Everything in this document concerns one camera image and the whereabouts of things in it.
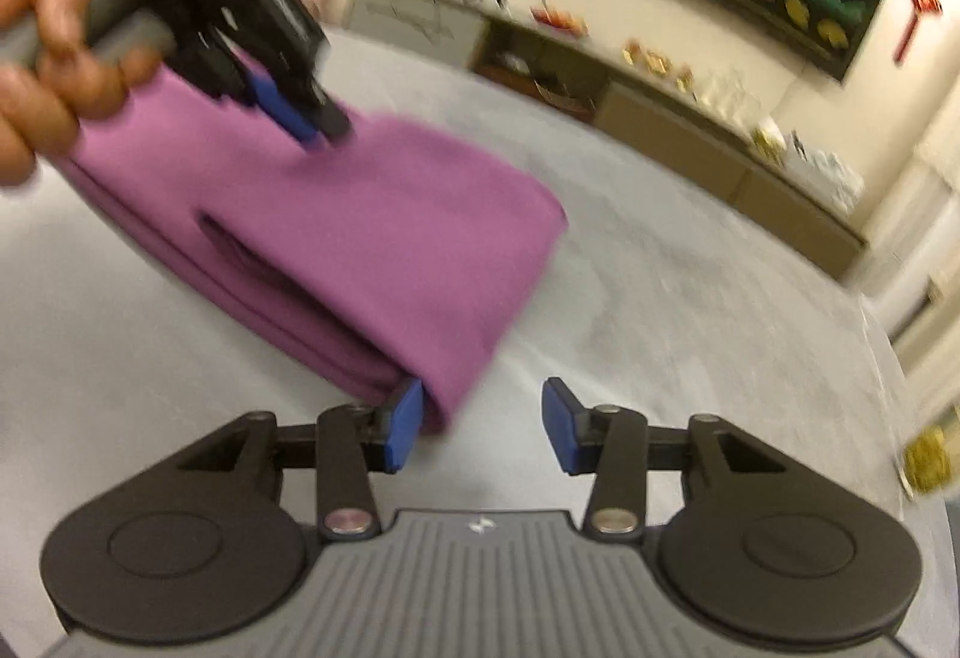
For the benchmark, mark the glass jar with yellow contents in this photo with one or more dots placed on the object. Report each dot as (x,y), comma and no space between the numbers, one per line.
(928,463)

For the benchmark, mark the red flat box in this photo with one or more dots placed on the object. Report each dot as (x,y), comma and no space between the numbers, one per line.
(561,18)

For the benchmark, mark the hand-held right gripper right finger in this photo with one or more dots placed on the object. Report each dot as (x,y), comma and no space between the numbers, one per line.
(562,425)

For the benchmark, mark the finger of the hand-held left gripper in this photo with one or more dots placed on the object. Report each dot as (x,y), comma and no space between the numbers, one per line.
(330,114)
(283,107)

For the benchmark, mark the low brown sideboard cabinet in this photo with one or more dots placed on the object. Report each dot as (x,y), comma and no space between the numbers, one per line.
(675,148)

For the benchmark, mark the person's left hand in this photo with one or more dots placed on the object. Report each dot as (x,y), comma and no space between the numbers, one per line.
(45,111)

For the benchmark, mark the cream curtain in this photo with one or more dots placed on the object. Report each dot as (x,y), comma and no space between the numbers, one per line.
(926,238)

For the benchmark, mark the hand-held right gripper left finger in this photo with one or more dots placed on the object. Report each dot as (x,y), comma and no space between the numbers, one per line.
(403,425)

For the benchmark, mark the white plastic bags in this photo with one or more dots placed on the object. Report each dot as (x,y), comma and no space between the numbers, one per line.
(825,174)

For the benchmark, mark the purple garment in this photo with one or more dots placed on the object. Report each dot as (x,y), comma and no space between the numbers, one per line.
(390,238)

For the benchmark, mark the red and yellow gift boxes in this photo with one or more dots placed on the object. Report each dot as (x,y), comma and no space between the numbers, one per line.
(656,62)

